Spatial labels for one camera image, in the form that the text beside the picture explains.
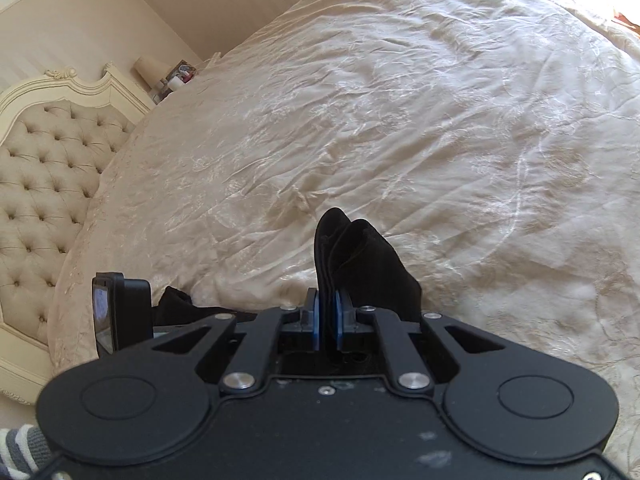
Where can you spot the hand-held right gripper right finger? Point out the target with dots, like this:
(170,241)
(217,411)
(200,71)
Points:
(343,321)

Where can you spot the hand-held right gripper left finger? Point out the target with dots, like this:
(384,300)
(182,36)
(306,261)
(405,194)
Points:
(313,320)

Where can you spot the black pants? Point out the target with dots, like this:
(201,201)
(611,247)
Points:
(360,265)

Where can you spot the person's left forearm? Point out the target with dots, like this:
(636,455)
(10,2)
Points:
(22,452)

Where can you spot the beige tufted headboard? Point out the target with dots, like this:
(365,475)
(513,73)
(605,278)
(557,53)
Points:
(45,185)

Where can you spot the cream embroidered bedspread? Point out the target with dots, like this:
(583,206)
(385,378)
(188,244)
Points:
(400,125)

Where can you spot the cluttered nightstand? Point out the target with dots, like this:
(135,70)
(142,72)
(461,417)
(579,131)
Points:
(177,77)

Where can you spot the cream table lamp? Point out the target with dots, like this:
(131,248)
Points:
(149,67)

